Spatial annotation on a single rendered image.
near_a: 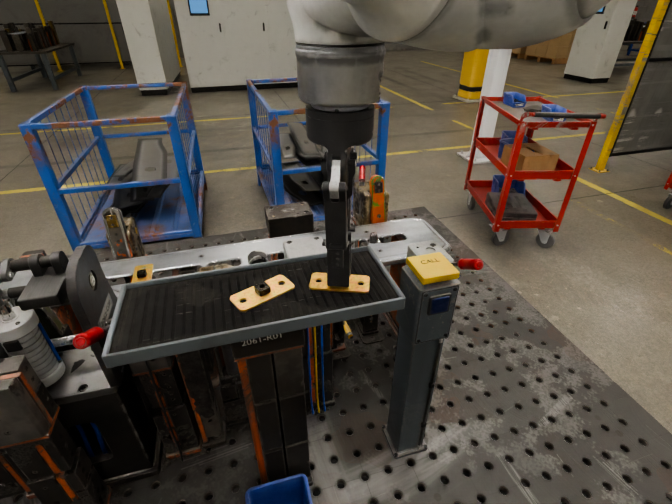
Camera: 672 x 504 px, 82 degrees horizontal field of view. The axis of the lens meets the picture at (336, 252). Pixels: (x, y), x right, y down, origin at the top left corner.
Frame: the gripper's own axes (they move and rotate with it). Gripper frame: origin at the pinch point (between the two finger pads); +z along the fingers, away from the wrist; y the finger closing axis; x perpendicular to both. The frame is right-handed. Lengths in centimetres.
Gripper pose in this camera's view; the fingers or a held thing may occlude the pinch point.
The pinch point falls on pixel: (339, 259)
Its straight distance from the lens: 52.7
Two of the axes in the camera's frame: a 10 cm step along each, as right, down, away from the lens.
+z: 0.0, 8.4, 5.4
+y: 1.1, -5.4, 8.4
